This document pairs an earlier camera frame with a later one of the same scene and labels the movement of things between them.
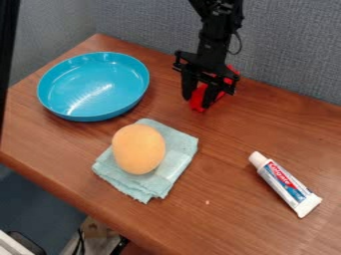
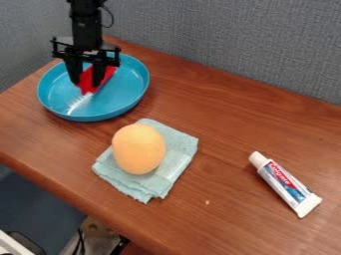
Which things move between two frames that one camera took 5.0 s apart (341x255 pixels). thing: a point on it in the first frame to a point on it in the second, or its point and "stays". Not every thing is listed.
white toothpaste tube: [296, 195] stays
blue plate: [92, 86] stays
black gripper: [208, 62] to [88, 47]
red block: [199, 93] to [86, 83]
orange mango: [140, 148] stays
